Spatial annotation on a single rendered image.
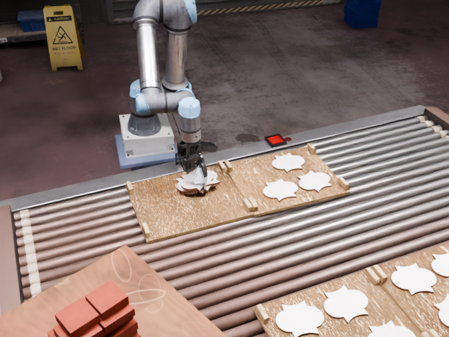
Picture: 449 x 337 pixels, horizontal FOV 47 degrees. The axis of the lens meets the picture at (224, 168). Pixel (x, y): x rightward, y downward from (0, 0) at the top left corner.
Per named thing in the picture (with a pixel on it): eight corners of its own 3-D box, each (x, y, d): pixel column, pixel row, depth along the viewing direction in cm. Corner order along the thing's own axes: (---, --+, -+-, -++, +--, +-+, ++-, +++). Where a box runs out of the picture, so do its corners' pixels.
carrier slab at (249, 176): (222, 166, 218) (222, 163, 217) (309, 148, 230) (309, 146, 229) (254, 217, 192) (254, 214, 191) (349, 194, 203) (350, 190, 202)
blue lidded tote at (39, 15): (21, 24, 581) (18, 10, 571) (57, 21, 589) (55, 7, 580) (19, 34, 556) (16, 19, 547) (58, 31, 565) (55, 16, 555)
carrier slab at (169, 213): (125, 188, 206) (125, 184, 205) (220, 166, 218) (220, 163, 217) (147, 245, 180) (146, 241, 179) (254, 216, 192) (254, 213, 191)
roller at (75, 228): (19, 245, 186) (15, 235, 183) (441, 136, 247) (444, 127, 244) (19, 253, 183) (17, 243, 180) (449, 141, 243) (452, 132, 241)
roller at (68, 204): (15, 219, 197) (12, 209, 195) (421, 121, 258) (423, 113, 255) (16, 227, 194) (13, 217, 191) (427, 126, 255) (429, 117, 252)
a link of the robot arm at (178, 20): (156, 98, 236) (157, -15, 197) (188, 97, 239) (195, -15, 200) (158, 115, 227) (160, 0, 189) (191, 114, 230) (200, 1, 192)
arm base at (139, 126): (126, 120, 240) (125, 101, 234) (158, 118, 243) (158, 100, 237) (128, 137, 228) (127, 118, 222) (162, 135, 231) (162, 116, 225)
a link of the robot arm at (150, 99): (128, -16, 191) (137, 108, 180) (158, -16, 193) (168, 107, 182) (128, 1, 202) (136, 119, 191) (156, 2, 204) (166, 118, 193)
